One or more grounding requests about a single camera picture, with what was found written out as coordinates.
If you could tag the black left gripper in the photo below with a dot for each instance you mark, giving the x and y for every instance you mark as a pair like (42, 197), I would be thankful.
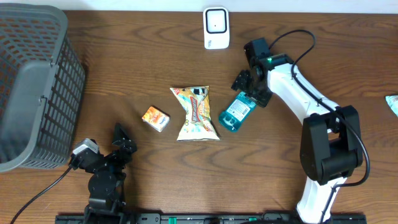
(129, 144)

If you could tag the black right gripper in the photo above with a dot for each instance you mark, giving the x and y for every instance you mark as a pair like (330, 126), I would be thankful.
(240, 79)

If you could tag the teal mouthwash bottle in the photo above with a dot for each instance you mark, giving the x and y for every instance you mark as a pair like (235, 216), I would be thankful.
(236, 113)

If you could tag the small orange box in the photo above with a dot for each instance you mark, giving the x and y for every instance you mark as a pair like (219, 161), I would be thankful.
(156, 118)

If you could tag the yellow snack bag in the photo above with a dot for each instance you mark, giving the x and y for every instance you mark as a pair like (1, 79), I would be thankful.
(197, 125)

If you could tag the white teal tissue pack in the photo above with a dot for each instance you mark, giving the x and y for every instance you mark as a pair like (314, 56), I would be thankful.
(392, 101)

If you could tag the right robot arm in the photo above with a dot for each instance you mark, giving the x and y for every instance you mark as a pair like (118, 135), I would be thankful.
(331, 146)

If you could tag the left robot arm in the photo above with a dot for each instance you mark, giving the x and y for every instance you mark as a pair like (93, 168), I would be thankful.
(106, 186)

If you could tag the grey plastic mesh basket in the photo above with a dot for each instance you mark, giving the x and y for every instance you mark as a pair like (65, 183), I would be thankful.
(42, 85)

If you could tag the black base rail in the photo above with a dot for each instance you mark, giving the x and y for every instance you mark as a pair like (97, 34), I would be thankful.
(155, 218)

